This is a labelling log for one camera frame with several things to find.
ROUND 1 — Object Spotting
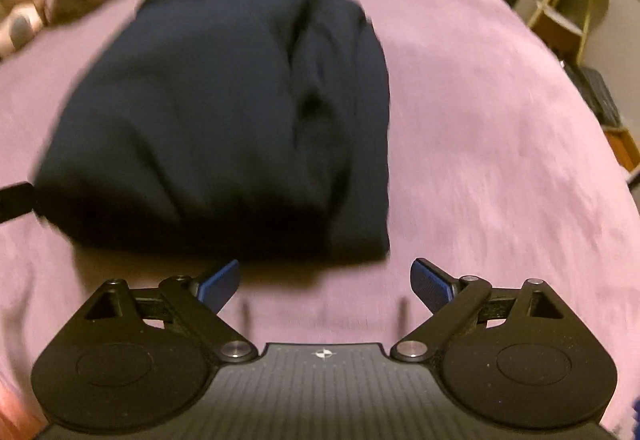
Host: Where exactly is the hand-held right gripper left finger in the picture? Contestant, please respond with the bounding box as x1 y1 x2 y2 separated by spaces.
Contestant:
82 259 259 364

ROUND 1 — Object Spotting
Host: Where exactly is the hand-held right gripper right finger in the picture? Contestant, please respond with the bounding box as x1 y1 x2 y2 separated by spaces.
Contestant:
390 257 564 364

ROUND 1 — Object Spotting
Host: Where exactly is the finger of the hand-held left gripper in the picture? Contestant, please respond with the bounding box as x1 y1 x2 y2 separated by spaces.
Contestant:
0 182 38 224

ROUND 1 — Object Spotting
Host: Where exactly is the dark navy garment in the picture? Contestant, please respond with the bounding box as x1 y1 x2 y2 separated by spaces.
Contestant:
34 0 392 266

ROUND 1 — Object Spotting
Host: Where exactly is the pink bed sheet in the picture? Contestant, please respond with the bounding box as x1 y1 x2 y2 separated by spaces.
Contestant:
0 0 640 440

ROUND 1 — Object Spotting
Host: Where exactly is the orange wooden box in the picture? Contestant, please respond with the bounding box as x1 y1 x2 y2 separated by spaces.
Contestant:
602 124 640 172

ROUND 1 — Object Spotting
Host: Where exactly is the black bag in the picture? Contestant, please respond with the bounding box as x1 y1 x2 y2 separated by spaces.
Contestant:
561 62 624 129

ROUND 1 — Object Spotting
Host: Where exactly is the yellow shelf unit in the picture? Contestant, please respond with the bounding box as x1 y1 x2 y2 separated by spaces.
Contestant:
527 0 611 67

